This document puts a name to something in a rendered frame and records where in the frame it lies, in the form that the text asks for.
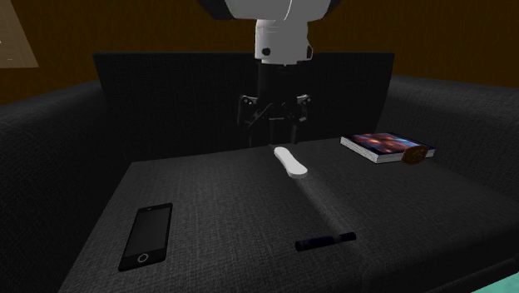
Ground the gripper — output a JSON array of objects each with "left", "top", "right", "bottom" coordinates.
[{"left": 238, "top": 62, "right": 313, "bottom": 148}]

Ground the white remote control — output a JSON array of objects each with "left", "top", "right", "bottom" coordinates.
[{"left": 274, "top": 146, "right": 309, "bottom": 180}]

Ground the dark grey sofa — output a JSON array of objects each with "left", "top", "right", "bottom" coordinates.
[{"left": 0, "top": 51, "right": 519, "bottom": 293}]

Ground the book with colourful cover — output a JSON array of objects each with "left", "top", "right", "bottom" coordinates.
[{"left": 339, "top": 132, "right": 437, "bottom": 165}]

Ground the black pen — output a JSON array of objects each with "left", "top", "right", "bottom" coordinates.
[{"left": 294, "top": 231, "right": 358, "bottom": 253}]

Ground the brown round object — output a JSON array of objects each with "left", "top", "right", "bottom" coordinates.
[{"left": 400, "top": 146, "right": 428, "bottom": 166}]

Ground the black smartphone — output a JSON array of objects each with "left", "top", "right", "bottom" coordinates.
[{"left": 117, "top": 201, "right": 174, "bottom": 273}]

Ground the beige lamp shade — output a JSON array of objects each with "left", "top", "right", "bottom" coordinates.
[{"left": 0, "top": 0, "right": 40, "bottom": 69}]

